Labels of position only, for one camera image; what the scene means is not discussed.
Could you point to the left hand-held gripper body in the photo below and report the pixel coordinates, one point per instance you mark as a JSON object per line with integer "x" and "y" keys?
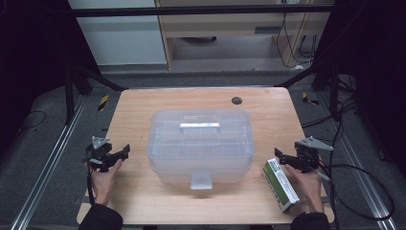
{"x": 100, "y": 153}

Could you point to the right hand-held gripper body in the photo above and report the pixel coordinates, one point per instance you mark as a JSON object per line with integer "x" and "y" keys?
{"x": 306, "y": 158}

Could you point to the green and white carton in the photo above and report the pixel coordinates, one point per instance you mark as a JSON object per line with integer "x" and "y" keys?
{"x": 280, "y": 185}

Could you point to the clear plastic storage box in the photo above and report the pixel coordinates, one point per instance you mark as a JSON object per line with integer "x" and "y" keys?
{"x": 199, "y": 150}

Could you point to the person's right hand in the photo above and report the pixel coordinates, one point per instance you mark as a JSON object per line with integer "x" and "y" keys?
{"x": 309, "y": 188}

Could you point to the person's left hand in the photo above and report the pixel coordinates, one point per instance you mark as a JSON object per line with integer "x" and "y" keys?
{"x": 102, "y": 185}

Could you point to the yellow black striped tape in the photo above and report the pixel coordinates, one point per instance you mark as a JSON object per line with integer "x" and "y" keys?
{"x": 103, "y": 102}
{"x": 309, "y": 99}

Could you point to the black metal stand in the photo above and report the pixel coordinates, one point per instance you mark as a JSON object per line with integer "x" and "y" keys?
{"x": 68, "y": 96}
{"x": 333, "y": 92}

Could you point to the dark round table grommet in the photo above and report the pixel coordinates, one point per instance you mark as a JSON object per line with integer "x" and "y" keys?
{"x": 236, "y": 101}

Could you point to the white cabinet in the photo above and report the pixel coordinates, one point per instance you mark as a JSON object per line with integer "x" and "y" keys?
{"x": 121, "y": 41}

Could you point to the light wooden desk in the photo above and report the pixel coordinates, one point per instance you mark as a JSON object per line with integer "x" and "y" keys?
{"x": 223, "y": 27}

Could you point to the black horizontal bar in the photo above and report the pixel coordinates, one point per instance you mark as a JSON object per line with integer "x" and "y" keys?
{"x": 198, "y": 11}

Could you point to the aluminium floor rail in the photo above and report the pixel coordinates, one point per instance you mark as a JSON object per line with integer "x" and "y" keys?
{"x": 360, "y": 179}
{"x": 48, "y": 163}

